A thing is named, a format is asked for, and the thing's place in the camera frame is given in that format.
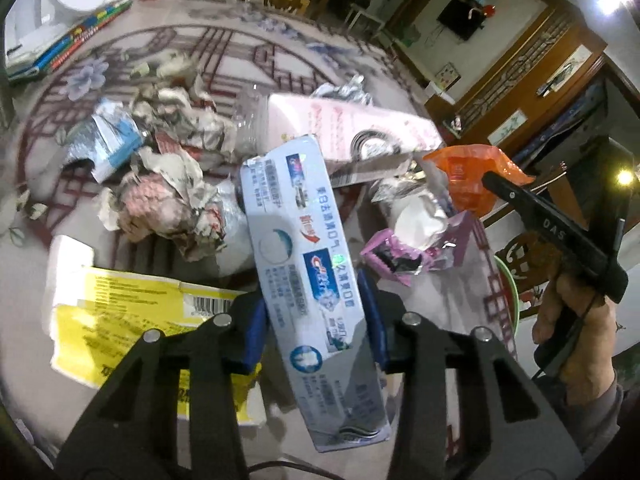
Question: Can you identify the white paper pack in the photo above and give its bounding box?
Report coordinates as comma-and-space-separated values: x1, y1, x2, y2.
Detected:
42, 235, 96, 336

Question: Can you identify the blue-edged book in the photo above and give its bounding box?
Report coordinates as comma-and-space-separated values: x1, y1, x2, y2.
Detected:
5, 55, 46, 83

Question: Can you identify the white framed picture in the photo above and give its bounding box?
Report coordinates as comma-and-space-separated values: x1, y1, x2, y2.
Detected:
487, 109, 530, 145

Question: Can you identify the silver foil wrapper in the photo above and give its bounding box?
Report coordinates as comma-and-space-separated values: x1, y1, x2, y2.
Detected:
310, 74, 373, 106

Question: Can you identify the carved wooden chair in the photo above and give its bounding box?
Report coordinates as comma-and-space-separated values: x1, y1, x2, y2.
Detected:
500, 232, 548, 318

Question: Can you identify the green plastic basin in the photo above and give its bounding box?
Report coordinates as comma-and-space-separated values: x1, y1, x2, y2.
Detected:
494, 255, 521, 351

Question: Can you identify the white stool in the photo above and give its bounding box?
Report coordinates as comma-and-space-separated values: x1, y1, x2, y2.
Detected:
350, 2, 386, 36

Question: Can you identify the small colourful picture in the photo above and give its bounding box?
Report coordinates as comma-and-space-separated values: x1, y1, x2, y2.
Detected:
436, 62, 461, 92

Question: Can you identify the person's right hand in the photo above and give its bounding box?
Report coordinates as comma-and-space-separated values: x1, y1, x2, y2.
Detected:
531, 272, 618, 406

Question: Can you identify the wooden lattice partition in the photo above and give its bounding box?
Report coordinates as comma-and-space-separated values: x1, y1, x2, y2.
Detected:
450, 5, 606, 136

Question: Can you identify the pink foil wrapper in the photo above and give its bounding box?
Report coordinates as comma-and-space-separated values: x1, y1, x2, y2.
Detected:
360, 210, 473, 286

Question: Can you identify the orange plastic bag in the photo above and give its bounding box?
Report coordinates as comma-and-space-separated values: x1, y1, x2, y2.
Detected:
422, 144, 536, 218

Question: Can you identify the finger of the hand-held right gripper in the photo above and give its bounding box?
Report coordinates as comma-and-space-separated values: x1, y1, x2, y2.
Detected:
481, 171, 543, 221

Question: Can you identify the yellow carton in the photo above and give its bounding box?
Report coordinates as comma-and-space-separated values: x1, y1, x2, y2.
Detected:
50, 265, 266, 426

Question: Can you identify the floral printed tablecloth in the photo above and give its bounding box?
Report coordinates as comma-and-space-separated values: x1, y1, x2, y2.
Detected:
0, 5, 521, 480

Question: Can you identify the clear plastic bottle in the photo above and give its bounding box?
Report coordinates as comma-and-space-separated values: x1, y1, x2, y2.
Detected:
232, 85, 273, 161

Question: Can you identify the silver blue toothpaste box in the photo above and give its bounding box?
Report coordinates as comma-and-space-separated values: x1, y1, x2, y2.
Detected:
239, 133, 392, 453

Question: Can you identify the person's right forearm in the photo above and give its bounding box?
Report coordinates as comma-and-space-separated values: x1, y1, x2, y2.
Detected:
565, 375, 626, 466

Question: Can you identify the crumpled newspaper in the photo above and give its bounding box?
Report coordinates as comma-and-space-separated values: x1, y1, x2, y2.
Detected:
132, 52, 201, 86
130, 80, 238, 161
97, 147, 236, 263

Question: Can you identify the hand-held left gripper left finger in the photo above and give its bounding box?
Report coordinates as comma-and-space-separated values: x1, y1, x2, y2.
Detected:
62, 292, 268, 480

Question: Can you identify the long pink carton box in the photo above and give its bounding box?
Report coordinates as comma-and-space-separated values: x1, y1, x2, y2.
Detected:
267, 92, 443, 188

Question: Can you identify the blue white snack wrapper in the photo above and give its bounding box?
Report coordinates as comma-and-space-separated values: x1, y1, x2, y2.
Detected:
65, 100, 151, 183

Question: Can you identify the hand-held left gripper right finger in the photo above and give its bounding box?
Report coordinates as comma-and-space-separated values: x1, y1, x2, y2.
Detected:
357, 267, 586, 480

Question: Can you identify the crumpled white silver wrapper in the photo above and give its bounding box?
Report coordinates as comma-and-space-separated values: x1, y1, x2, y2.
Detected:
372, 165, 456, 253

